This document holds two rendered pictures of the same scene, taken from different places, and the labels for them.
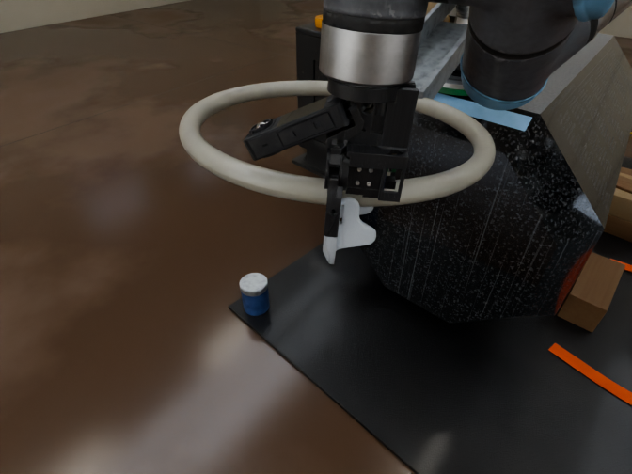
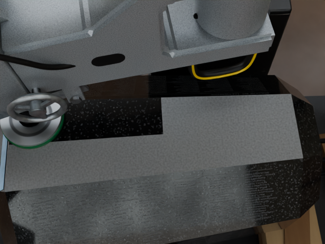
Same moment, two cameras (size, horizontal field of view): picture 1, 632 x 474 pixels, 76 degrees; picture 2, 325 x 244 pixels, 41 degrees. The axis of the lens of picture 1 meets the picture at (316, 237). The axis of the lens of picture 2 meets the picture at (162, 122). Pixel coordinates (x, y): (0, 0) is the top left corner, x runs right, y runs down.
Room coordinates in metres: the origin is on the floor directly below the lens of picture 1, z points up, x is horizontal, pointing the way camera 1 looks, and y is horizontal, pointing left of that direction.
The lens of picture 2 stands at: (1.11, -1.18, 2.19)
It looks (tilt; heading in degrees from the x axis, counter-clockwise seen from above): 67 degrees down; 51
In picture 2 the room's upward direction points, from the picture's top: 6 degrees counter-clockwise
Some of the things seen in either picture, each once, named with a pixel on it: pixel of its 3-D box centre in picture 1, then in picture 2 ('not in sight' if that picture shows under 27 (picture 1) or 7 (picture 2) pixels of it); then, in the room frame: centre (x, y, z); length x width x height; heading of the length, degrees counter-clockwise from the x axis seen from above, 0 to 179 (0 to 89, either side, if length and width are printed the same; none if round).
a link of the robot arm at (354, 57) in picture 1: (368, 53); not in sight; (0.40, -0.05, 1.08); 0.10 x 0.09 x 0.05; 176
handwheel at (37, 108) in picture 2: not in sight; (36, 96); (1.19, -0.57, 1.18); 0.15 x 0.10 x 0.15; 146
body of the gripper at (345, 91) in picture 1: (364, 138); not in sight; (0.40, -0.05, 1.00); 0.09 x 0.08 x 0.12; 86
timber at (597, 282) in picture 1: (592, 290); not in sight; (1.05, -1.03, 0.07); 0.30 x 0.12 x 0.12; 139
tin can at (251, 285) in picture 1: (255, 293); not in sight; (1.02, 0.22, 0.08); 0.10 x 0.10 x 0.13
